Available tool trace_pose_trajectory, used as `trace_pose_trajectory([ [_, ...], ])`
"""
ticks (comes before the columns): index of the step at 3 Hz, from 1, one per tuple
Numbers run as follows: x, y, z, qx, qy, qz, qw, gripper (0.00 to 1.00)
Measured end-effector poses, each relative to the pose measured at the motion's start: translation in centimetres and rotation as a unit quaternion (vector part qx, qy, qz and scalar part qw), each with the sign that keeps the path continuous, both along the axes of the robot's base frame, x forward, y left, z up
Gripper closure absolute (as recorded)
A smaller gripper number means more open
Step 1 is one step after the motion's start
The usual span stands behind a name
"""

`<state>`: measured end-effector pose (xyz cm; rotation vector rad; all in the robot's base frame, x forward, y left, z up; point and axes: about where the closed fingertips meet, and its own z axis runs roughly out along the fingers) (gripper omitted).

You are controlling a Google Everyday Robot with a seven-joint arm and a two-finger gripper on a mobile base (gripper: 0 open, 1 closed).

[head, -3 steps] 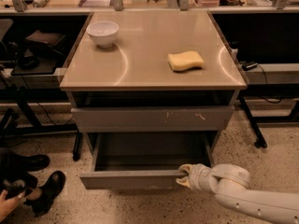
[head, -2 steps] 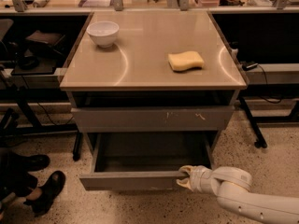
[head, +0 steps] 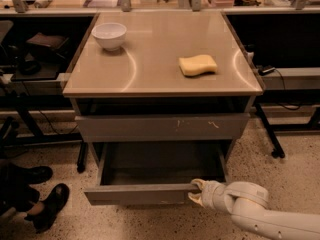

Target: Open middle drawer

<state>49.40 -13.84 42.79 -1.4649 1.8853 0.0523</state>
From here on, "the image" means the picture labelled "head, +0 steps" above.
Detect dark box on shelf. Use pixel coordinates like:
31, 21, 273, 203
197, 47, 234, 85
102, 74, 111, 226
26, 32, 69, 51

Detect black leather shoe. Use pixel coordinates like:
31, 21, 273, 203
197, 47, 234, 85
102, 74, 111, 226
8, 164, 53, 184
25, 183, 70, 233

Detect black power adapter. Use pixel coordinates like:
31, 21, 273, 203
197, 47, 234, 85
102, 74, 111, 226
257, 65, 276, 76

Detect grey drawer cabinet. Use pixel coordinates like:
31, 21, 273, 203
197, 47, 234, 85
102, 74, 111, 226
63, 11, 263, 155

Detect person's leg dark trousers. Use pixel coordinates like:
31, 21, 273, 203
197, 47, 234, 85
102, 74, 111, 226
0, 164, 40, 212

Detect black table leg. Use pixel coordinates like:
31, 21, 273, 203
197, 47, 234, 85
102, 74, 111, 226
77, 142, 88, 173
255, 103, 285, 158

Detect grey top drawer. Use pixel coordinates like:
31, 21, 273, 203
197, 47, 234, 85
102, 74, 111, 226
75, 113, 249, 142

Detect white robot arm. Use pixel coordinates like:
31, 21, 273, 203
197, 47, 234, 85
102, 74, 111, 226
188, 179, 320, 240

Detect grey drawer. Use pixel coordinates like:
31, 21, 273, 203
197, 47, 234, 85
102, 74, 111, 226
75, 113, 249, 142
85, 141, 227, 205

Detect black headphones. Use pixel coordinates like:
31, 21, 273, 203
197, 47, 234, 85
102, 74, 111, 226
17, 53, 41, 75

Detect black table leg left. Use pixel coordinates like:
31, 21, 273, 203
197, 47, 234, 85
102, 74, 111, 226
77, 142, 88, 173

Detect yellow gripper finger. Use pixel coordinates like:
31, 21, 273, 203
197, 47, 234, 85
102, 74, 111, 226
191, 179, 206, 190
188, 192, 203, 206

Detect black table leg right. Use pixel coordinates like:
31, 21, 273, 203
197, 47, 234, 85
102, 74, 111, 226
255, 103, 285, 158

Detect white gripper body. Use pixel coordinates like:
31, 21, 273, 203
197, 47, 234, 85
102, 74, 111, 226
201, 181, 234, 214

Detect white ceramic bowl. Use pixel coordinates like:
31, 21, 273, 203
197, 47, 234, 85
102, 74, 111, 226
91, 23, 127, 51

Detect yellow sponge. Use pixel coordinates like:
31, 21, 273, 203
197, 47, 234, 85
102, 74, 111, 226
179, 55, 218, 77

